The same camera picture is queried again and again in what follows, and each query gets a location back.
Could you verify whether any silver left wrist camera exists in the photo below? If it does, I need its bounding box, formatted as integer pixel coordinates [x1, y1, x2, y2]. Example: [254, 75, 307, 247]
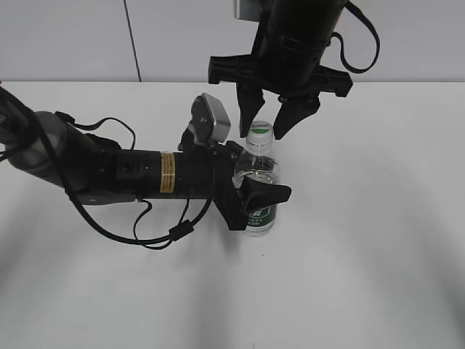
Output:
[178, 92, 231, 151]

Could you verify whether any white green bottle cap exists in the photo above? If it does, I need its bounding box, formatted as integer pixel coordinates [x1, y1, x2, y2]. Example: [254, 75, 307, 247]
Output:
[246, 120, 274, 146]

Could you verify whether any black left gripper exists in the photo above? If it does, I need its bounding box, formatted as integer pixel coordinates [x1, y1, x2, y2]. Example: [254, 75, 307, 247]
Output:
[115, 141, 292, 230]

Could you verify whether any clear Cestbon water bottle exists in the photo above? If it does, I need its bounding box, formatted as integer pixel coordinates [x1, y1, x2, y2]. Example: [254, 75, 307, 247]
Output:
[233, 141, 279, 237]

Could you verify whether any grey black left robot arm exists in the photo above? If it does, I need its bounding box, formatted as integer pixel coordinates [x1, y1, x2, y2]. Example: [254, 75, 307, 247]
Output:
[1, 90, 291, 230]

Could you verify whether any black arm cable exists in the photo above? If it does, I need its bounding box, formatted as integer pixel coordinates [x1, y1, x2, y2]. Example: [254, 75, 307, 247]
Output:
[329, 0, 381, 73]
[0, 87, 214, 250]

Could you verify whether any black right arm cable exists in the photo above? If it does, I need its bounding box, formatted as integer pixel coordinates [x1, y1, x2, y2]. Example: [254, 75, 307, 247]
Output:
[329, 0, 381, 73]

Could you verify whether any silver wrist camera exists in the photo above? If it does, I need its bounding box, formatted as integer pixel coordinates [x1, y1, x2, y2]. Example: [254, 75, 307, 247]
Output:
[233, 0, 272, 23]
[178, 92, 231, 151]

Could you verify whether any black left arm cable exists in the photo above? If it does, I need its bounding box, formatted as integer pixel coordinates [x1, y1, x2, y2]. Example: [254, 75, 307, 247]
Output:
[0, 87, 214, 250]

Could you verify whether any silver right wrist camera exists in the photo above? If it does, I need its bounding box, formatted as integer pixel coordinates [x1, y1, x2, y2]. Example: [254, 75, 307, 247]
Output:
[233, 0, 272, 23]

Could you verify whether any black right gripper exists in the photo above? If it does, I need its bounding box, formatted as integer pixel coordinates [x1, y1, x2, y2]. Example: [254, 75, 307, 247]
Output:
[209, 1, 353, 140]

